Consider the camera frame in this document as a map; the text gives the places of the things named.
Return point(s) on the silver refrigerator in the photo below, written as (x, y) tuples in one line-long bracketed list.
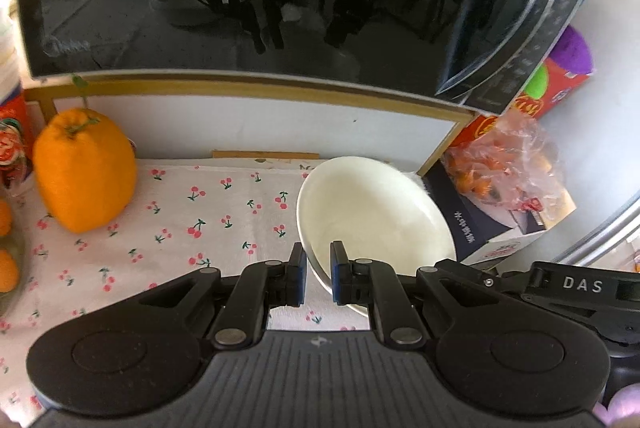
[(600, 108)]

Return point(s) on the large orange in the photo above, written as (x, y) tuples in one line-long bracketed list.
[(85, 173)]

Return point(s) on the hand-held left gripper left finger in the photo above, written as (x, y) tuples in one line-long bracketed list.
[(299, 278)]

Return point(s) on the red box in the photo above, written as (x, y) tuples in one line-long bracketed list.
[(545, 98)]

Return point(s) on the person's right hand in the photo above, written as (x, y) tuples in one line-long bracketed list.
[(622, 403)]

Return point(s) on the glass jar of small oranges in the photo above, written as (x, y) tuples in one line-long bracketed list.
[(10, 218)]

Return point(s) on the green toy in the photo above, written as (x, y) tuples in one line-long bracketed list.
[(537, 83)]

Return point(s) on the cherry print tablecloth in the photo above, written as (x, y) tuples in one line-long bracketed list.
[(200, 203)]

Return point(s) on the purple toy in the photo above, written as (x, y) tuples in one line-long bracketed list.
[(575, 51)]

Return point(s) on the clear plastic snack bag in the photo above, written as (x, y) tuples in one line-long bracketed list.
[(505, 163)]

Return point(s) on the cream bowl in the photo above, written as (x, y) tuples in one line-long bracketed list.
[(375, 208)]

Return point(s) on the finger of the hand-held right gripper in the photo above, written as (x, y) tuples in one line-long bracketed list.
[(480, 277)]

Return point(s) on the brown cardboard piece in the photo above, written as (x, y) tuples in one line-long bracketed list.
[(265, 156)]

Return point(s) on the dark blue and white box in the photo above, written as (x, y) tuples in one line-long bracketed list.
[(470, 218)]

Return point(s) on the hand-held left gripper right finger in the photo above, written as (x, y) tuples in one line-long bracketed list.
[(338, 275)]

